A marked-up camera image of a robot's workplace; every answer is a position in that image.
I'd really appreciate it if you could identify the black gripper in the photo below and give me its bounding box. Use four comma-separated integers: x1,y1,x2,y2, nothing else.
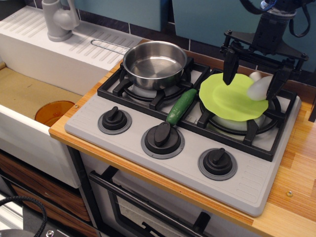
221,12,308,100

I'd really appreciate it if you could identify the white toy mushroom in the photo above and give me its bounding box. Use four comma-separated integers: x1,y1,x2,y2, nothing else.
247,72,273,101

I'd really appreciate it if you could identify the green toy pickle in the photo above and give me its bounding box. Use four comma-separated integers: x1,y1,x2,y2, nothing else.
166,88,198,126

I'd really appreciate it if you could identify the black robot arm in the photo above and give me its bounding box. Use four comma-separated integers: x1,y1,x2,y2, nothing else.
221,0,311,100

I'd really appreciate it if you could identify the light green plate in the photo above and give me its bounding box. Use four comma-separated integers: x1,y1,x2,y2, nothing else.
198,73,269,121

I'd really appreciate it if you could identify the black right stove knob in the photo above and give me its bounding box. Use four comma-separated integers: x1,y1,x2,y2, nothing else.
198,148,237,181

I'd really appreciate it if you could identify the black stove knob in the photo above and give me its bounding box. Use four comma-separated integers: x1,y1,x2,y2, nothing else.
141,121,185,159
198,148,237,181
97,106,132,135

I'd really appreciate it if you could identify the stainless steel pot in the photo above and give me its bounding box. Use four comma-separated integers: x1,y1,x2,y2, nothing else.
90,39,188,90

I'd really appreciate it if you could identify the grey toy stove top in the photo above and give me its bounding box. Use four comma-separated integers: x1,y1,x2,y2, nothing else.
64,68,302,218

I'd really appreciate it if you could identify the black middle stove knob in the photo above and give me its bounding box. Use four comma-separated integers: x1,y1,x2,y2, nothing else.
141,121,185,159

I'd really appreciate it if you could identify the black left stove knob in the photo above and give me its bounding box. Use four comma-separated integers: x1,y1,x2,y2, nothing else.
97,106,132,135

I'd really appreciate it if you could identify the black right burner grate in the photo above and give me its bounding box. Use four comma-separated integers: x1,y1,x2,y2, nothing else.
180,69,301,161

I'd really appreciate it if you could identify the black burner grate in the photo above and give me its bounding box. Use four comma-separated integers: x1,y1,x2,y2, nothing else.
97,57,211,118
180,69,301,161

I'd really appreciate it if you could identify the black left burner grate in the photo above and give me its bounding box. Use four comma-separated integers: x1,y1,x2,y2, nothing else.
97,57,211,118

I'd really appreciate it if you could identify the grey toy faucet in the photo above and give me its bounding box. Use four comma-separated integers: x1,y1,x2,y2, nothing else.
41,0,80,42

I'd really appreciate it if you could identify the orange plastic cup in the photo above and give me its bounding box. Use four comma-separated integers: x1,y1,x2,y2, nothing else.
35,100,74,127

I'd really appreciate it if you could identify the white toy sink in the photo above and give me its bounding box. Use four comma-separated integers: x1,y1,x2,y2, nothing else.
0,6,141,188

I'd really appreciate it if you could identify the wooden drawer front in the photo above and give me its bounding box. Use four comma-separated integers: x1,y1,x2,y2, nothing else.
0,151,97,237

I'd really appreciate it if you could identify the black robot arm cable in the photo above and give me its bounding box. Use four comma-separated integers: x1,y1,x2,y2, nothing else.
239,0,311,38

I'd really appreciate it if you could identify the oven door with black handle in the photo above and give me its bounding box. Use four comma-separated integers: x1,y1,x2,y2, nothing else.
88,166,255,237

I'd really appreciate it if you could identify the black braided cable foreground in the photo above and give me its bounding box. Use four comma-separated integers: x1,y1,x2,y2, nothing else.
0,196,47,237

